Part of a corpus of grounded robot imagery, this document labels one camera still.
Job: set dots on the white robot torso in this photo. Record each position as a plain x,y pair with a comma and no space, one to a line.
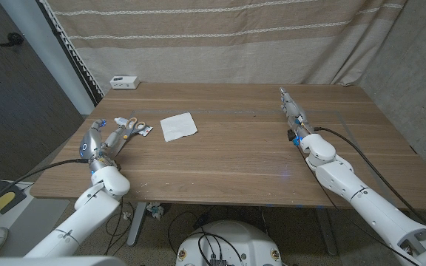
231,240

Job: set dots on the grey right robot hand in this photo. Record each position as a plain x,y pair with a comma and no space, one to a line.
296,112

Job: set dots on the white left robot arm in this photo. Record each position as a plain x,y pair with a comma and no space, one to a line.
98,201

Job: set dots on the white power strip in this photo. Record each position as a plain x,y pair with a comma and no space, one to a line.
125,82

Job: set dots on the white paper tissue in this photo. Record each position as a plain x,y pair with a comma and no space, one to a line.
179,126

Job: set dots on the black torso connector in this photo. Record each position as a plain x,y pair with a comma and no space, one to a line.
218,263

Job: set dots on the white robot chest panel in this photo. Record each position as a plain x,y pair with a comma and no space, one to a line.
50,261

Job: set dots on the crumpled blue white scrap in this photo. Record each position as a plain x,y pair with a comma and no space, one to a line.
155,210

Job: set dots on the dark grey door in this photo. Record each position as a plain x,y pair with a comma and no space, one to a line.
20,111

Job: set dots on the grey metal table leg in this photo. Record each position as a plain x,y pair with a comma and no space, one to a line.
137,221
327,232

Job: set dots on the white toothpaste tube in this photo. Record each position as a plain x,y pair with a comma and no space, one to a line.
120,120

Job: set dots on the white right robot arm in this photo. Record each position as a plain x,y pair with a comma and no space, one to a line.
375,207

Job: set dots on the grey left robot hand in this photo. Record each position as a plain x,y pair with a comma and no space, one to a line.
92,144

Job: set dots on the small white floor scrap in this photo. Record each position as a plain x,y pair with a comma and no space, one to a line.
126,215

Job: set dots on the black strip with zigzag trim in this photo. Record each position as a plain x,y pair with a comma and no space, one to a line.
74,57

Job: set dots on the beige striped curtain backdrop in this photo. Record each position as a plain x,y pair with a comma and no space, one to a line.
216,55

